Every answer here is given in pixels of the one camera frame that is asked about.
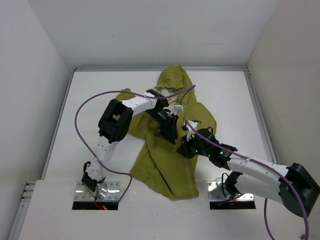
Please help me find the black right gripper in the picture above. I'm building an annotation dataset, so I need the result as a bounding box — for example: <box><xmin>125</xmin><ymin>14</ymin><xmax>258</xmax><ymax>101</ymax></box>
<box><xmin>177</xmin><ymin>132</ymin><xmax>211</xmax><ymax>160</ymax></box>

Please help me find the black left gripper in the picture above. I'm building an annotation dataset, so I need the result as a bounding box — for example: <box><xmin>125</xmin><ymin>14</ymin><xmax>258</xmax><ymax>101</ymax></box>
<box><xmin>144</xmin><ymin>108</ymin><xmax>178</xmax><ymax>144</ymax></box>

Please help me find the olive green hooded jacket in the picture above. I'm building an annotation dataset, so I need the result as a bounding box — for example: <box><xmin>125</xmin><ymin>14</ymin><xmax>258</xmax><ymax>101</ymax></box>
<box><xmin>128</xmin><ymin>65</ymin><xmax>217</xmax><ymax>200</ymax></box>

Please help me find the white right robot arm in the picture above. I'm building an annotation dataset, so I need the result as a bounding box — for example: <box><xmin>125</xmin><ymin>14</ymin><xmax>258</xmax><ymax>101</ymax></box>
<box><xmin>177</xmin><ymin>123</ymin><xmax>320</xmax><ymax>218</ymax></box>

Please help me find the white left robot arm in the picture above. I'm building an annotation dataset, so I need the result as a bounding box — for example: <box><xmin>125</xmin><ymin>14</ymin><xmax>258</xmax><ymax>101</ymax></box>
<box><xmin>81</xmin><ymin>89</ymin><xmax>178</xmax><ymax>192</ymax></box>

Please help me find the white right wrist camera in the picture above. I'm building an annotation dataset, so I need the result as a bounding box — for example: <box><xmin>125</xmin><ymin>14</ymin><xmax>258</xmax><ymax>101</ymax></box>
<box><xmin>181</xmin><ymin>120</ymin><xmax>198</xmax><ymax>142</ymax></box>

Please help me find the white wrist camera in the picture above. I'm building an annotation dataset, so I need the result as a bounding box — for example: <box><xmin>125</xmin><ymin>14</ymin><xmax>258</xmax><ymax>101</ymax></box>
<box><xmin>172</xmin><ymin>104</ymin><xmax>184</xmax><ymax>112</ymax></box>
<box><xmin>181</xmin><ymin>120</ymin><xmax>198</xmax><ymax>142</ymax></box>

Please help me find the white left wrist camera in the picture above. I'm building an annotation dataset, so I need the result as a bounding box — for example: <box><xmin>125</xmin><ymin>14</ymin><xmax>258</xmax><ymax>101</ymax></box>
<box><xmin>172</xmin><ymin>104</ymin><xmax>184</xmax><ymax>112</ymax></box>

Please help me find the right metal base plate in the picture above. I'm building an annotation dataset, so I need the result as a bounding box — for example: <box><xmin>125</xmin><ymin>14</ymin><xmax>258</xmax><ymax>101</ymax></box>
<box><xmin>207</xmin><ymin>180</ymin><xmax>255</xmax><ymax>204</ymax></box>

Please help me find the metal base plate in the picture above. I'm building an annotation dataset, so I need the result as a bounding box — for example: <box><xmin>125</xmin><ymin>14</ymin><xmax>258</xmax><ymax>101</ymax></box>
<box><xmin>207</xmin><ymin>180</ymin><xmax>255</xmax><ymax>204</ymax></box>
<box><xmin>74</xmin><ymin>181</ymin><xmax>120</xmax><ymax>202</ymax></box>

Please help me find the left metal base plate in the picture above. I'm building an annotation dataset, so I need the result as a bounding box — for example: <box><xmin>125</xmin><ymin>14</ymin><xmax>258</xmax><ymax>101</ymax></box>
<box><xmin>74</xmin><ymin>181</ymin><xmax>120</xmax><ymax>202</ymax></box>

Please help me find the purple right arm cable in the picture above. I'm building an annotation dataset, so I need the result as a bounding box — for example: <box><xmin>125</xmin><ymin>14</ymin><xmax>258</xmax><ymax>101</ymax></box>
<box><xmin>184</xmin><ymin>120</ymin><xmax>310</xmax><ymax>240</ymax></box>

